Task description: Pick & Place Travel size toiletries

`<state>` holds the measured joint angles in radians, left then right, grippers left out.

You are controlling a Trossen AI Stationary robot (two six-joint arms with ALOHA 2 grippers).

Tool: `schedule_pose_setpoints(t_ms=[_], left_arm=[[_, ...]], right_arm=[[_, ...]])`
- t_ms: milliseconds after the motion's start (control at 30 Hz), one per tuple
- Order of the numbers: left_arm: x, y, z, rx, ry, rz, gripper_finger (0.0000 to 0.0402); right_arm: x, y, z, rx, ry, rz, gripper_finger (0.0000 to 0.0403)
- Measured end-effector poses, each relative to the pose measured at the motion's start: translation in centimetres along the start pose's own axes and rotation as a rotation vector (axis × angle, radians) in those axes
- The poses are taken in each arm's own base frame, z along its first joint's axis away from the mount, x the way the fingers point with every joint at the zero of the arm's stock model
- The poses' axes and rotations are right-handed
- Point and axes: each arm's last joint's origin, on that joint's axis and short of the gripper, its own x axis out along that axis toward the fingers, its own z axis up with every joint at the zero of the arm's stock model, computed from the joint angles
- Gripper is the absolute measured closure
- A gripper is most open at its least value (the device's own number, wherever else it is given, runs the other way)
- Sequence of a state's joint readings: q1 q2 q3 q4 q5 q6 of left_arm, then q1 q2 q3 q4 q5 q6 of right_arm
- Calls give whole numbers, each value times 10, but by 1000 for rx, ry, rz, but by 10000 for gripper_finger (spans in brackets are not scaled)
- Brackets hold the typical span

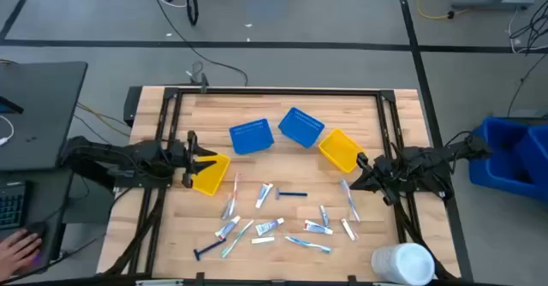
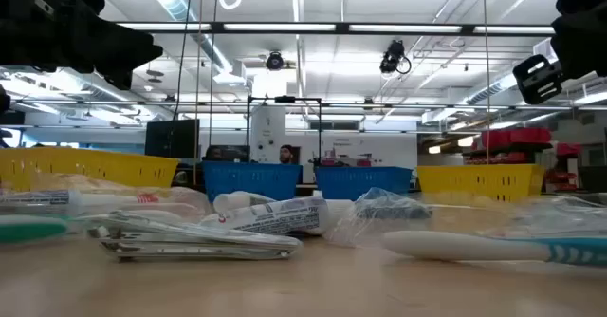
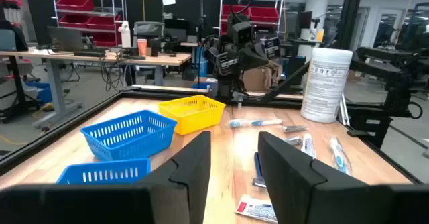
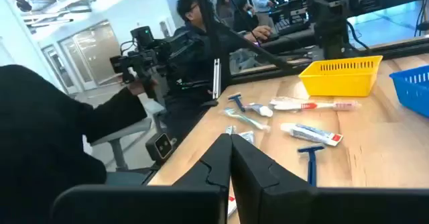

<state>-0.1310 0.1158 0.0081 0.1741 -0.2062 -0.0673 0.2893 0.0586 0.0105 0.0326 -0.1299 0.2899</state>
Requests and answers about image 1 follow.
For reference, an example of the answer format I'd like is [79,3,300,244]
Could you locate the white toothpaste tube red band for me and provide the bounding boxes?
[303,219,335,236]
[214,215,242,242]
[254,182,275,210]

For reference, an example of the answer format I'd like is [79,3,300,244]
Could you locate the white blue toothpaste tube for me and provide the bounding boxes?
[254,217,286,237]

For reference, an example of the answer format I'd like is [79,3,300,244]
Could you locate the blue plastic basket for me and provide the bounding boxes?
[277,106,326,149]
[229,118,276,156]

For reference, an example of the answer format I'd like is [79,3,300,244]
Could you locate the person's hand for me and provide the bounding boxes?
[0,229,44,281]

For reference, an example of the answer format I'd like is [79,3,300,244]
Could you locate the blue white toothbrush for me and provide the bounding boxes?
[340,179,361,223]
[284,235,333,255]

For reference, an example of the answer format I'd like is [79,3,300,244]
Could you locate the dark grey keyboard desk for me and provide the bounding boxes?
[0,169,74,277]

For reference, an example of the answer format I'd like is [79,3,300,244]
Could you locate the yellow plastic basket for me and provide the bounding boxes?
[191,152,232,198]
[318,128,366,174]

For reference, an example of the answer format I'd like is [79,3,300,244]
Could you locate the large blue storage bin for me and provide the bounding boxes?
[468,116,548,202]

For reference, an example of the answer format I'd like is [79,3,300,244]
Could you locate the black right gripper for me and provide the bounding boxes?
[349,152,403,206]

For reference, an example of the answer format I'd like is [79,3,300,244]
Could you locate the white desk cable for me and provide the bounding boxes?
[0,114,15,147]

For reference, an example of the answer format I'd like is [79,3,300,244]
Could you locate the white cylindrical container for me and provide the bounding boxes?
[370,241,437,286]

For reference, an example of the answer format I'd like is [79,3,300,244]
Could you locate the black corner plate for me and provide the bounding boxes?
[122,86,143,128]

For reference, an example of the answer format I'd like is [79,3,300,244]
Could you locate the black desk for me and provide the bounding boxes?
[0,61,89,172]

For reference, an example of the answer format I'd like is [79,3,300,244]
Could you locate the thin yellow cable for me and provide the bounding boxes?
[75,100,132,138]

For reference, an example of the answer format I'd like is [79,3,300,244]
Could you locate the tangled black white cables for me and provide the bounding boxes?
[507,0,548,56]

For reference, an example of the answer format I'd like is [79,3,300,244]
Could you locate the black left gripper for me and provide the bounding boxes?
[169,130,218,189]

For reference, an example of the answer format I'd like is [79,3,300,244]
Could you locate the black backlit keyboard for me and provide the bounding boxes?
[0,181,29,231]

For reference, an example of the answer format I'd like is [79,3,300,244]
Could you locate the black cable loop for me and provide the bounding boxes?
[185,0,200,27]

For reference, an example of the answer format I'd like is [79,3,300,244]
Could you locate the black floor cable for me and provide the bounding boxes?
[507,52,548,118]
[147,0,250,87]

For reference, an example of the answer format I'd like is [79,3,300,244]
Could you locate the black clamp bracket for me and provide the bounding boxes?
[186,60,211,95]

